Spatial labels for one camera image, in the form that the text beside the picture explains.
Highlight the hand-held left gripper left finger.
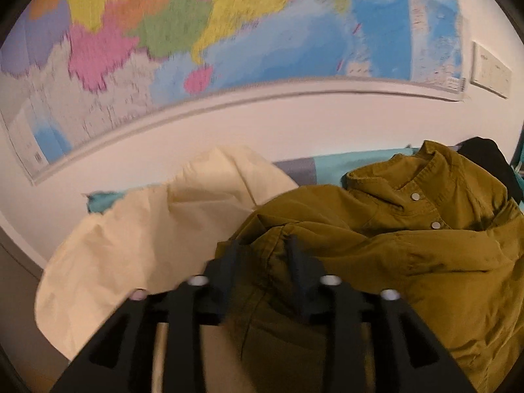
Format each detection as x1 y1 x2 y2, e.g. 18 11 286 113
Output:
49 237 246 393

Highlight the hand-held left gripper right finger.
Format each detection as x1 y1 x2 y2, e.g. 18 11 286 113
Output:
284 235 477 393

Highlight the cream garment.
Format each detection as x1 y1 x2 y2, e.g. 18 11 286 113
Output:
35 146 301 393

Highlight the olive green jacket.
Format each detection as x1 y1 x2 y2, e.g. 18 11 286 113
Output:
221 140 524 393

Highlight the teal grey printed bed sheet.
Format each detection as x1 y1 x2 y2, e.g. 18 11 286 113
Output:
84 145 422 215

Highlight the black garment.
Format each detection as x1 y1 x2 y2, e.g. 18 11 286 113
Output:
456 137 522 203

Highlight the colourful wall map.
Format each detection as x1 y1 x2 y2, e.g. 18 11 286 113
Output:
0 0 467 187

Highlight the white wall socket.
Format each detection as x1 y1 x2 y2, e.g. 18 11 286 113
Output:
490 51 513 99
470 41 493 91

